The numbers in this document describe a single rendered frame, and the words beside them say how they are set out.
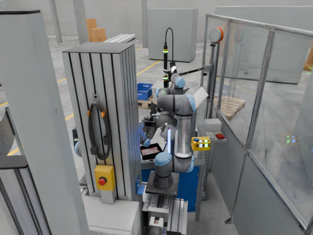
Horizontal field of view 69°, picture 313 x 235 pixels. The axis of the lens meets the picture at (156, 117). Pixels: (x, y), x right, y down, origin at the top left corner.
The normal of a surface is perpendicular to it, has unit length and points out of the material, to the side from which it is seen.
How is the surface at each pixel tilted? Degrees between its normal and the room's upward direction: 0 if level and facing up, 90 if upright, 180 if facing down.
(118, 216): 0
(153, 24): 90
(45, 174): 90
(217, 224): 0
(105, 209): 0
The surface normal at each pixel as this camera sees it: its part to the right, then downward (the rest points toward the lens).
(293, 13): -0.36, 0.43
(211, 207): -0.01, -0.89
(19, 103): 0.07, 0.45
